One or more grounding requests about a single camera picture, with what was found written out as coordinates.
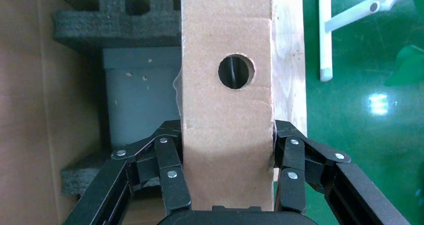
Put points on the small cardboard box with hole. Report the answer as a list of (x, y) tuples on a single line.
[(228, 144)]

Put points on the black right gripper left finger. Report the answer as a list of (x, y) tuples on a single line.
[(112, 190)]

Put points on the white table brace bar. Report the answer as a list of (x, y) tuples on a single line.
[(357, 13)]

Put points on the light plywood board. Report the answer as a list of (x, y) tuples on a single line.
[(288, 68)]

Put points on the white table leg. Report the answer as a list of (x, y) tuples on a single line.
[(325, 34)]

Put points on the grey rectangular device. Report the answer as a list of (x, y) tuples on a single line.
[(142, 101)]

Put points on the large open brown carton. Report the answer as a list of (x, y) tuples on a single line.
[(26, 101)]

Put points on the green cloth with creases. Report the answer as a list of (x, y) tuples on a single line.
[(410, 64)]

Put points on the black foam insert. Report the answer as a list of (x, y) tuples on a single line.
[(116, 28)]

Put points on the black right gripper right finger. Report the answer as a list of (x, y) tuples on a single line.
[(361, 197)]

